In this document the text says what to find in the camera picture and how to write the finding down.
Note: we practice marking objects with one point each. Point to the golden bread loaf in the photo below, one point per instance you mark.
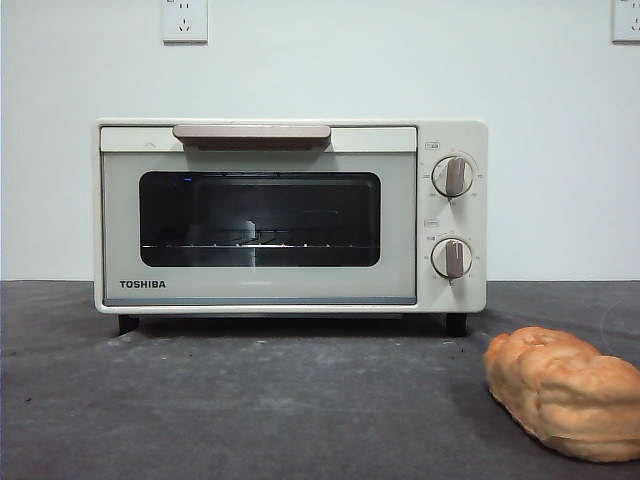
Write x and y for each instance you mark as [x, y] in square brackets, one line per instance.
[560, 390]

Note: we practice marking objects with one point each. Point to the beige oven knob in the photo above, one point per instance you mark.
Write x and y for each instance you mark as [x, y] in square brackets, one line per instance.
[453, 176]
[452, 258]

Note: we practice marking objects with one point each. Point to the white wall socket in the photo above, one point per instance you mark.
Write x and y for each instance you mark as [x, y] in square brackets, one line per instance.
[184, 22]
[627, 22]

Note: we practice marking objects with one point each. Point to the white Toshiba toaster oven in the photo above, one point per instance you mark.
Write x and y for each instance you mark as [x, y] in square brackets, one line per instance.
[452, 132]

